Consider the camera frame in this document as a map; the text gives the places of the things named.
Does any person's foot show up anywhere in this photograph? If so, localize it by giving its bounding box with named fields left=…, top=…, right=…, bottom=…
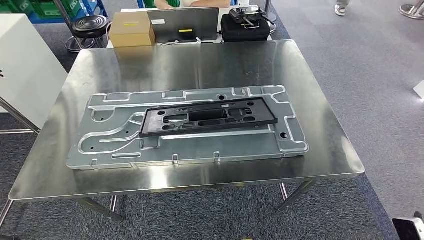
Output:
left=334, top=0, right=351, bottom=17

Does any white floor object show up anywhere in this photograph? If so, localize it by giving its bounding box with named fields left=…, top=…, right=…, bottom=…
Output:
left=413, top=79, right=424, bottom=100

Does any steel workbench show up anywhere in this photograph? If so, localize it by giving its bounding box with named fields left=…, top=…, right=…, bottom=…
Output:
left=0, top=39, right=366, bottom=229

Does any black handheld controller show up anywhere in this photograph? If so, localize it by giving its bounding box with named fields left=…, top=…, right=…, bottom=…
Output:
left=229, top=6, right=268, bottom=29

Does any chrome stool base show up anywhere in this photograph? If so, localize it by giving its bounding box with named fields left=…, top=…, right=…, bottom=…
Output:
left=399, top=0, right=424, bottom=21

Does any cardboard box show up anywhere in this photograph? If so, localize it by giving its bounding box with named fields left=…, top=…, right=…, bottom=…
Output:
left=108, top=11, right=157, bottom=49

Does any green plastic crate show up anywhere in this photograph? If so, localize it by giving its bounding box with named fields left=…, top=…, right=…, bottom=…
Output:
left=29, top=0, right=84, bottom=20
left=0, top=0, right=34, bottom=15

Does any black carrying case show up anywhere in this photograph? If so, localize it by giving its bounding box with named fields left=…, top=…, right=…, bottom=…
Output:
left=220, top=13, right=272, bottom=43

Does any chrome stool pole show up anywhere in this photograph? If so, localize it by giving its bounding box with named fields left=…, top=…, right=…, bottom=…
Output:
left=263, top=0, right=277, bottom=35

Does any black round stool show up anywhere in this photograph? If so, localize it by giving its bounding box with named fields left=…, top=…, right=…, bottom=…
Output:
left=64, top=14, right=110, bottom=53

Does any white cabinet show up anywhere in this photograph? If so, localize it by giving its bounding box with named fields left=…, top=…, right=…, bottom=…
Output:
left=0, top=13, right=69, bottom=131

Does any grey laptop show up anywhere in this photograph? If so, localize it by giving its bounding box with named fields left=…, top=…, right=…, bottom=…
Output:
left=147, top=7, right=220, bottom=45

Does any blue storage rack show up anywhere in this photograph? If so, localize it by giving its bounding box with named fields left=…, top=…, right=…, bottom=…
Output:
left=28, top=0, right=109, bottom=25

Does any stamped metal plate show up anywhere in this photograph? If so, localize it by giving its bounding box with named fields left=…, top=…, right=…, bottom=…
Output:
left=66, top=85, right=310, bottom=171

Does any black plastic plate part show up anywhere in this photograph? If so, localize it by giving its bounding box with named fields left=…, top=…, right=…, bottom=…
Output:
left=139, top=96, right=279, bottom=139

